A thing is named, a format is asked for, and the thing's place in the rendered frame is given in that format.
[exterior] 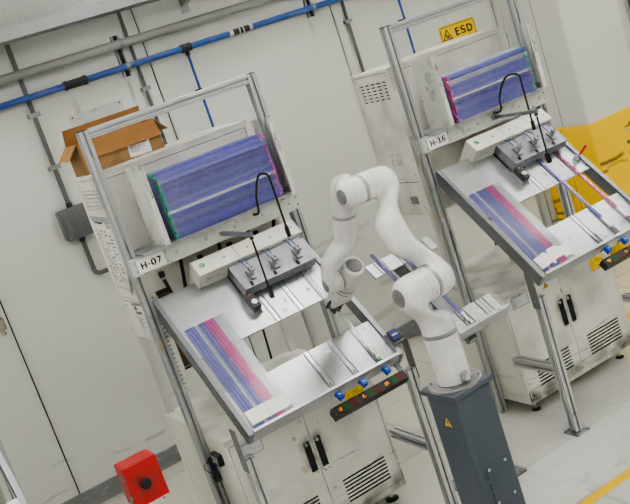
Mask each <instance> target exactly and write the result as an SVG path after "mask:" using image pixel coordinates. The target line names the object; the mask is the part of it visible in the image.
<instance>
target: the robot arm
mask: <svg viewBox="0 0 630 504"><path fill-rule="evenodd" d="M398 194H399V181H398V178H397V176H396V174H395V173H394V171H393V170H391V169H390V168H388V167H386V166H377V167H374V168H371V169H368V170H366V171H364V172H361V173H359V174H357V175H355V176H351V175H349V174H346V173H343V174H340V175H337V176H336V177H335V178H334V179H333V180H332V181H331V184H330V187H329V196H330V206H331V216H332V224H333V233H334V240H333V242H332V243H331V245H330V246H329V247H328V249H327V250H326V252H325V253H324V255H323V258H322V261H321V281H322V286H323V288H324V290H325V292H327V293H328V296H327V298H326V302H328V301H329V303H328V304H327V305H326V306H325V307H326V308H327V309H330V311H331V312H333V314H336V311H337V307H338V308H339V309H340V310H341V308H342V306H343V305H344V304H345V303H346V302H348V301H350V300H351V299H352V297H353V295H354V292H355V290H356V288H357V286H358V283H359V281H360V279H361V277H362V274H363V272H364V269H365V266H364V263H363V262H362V261H361V260H360V259H359V258H357V257H348V258H346V259H345V260H344V261H343V264H342V266H341V267H340V268H339V269H337V267H338V265H339V263H340V261H341V260H342V259H343V257H344V256H345V255H346V254H347V253H348V252H350V251H351V250H352V249H353V248H354V247H355V246H356V245H357V243H358V229H357V216H356V206H359V205H362V204H364V203H366V202H368V201H371V200H373V199H376V200H377V202H378V211H377V214H376V218H375V229H376V231H377V233H378V235H379V236H380V238H381V240H382V241H383V243H384V245H385V246H386V247H387V249H388V250H389V251H390V252H391V253H392V254H393V255H394V256H396V257H398V258H401V259H404V260H407V261H410V262H411V263H413V264H414V265H415V266H416V267H417V268H418V269H416V270H414V271H412V272H410V273H408V274H406V275H404V276H403V277H401V278H400V279H398V280H397V281H396V282H395V283H394V285H393V287H392V298H393V301H394V304H395V305H396V306H397V307H398V308H399V309H400V310H401V311H403V312H404V313H406V314H408V315H409V316H411V317H412V318H413V319H414V320H415V321H416V322H417V324H418V326H419V328H420V330H421V333H422V336H423V340H424V343H425V346H426V349H427V352H428V355H429V358H430V362H431V365H432V368H433V371H434V374H435V377H436V378H434V379H433V380H432V381H431V382H430V383H429V385H428V389H429V391H430V393H432V394H435V395H451V394H456V393H459V392H462V391H465V390H467V389H469V388H471V387H473V386H475V385H476V384H478V383H479V382H480V380H481V379H482V372H481V371H480V370H479V369H476V368H469V365H468V362H467V358H466V355H465V352H464V349H463V346H462V342H461V339H460V336H459V333H458V329H457V326H456V323H455V320H454V318H453V316H452V314H451V313H450V312H449V311H447V310H431V309H430V307H429V303H430V302H432V301H434V300H436V299H438V298H440V297H441V296H443V295H445V294H447V293H448V292H449V291H450V290H451V289H452V288H453V286H454V284H455V275H454V272H453V270H452V268H451V267H450V266H449V264H448V263H447V262H446V261H445V260H443V259H442V258H441V257H439V256H438V255H437V254H435V253H434V252H432V251H431V250H429V249H428V248H426V247H425V246H424V245H422V244H421V243H420V242H419V241H418V240H417V239H416V238H415V237H414V235H413V234H412V232H411V231H410V229H409V227H408V226H407V224H406V222H405V220H404V219H403V217H402V215H401V213H400V210H399V206H398Z"/></svg>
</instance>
